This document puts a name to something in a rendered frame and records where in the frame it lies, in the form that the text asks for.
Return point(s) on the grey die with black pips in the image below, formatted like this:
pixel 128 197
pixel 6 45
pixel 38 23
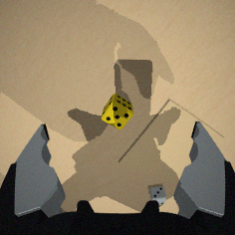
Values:
pixel 158 194

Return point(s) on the yellow die with black pips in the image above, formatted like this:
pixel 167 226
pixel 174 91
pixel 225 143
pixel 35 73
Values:
pixel 117 111

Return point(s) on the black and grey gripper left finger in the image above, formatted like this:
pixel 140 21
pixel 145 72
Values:
pixel 31 190

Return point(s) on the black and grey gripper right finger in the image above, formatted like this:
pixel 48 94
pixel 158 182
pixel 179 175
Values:
pixel 205 192

